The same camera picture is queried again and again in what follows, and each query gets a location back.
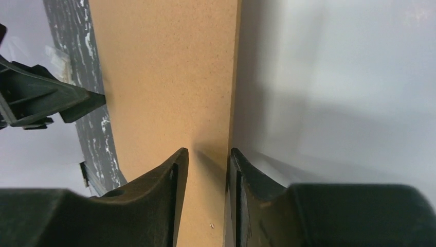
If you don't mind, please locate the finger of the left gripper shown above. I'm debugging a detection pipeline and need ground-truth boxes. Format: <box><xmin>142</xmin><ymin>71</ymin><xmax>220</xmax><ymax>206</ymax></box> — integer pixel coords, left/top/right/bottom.
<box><xmin>1</xmin><ymin>57</ymin><xmax>106</xmax><ymax>130</ymax></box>

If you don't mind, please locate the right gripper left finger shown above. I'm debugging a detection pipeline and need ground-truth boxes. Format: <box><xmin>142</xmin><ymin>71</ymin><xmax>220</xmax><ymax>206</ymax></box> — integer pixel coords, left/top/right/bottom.
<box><xmin>1</xmin><ymin>148</ymin><xmax>189</xmax><ymax>246</ymax></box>

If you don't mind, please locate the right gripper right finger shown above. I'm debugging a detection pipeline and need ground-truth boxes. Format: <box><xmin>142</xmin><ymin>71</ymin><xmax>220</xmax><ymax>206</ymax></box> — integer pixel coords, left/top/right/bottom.
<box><xmin>229</xmin><ymin>148</ymin><xmax>435</xmax><ymax>246</ymax></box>

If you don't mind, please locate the brown backing board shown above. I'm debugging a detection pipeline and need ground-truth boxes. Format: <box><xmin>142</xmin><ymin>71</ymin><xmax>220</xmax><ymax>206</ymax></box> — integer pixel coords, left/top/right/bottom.
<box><xmin>89</xmin><ymin>1</ymin><xmax>241</xmax><ymax>246</ymax></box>

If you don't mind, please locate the printed photo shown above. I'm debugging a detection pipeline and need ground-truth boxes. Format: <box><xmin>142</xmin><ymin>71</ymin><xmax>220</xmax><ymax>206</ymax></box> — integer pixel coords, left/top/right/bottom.
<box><xmin>232</xmin><ymin>1</ymin><xmax>435</xmax><ymax>211</ymax></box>

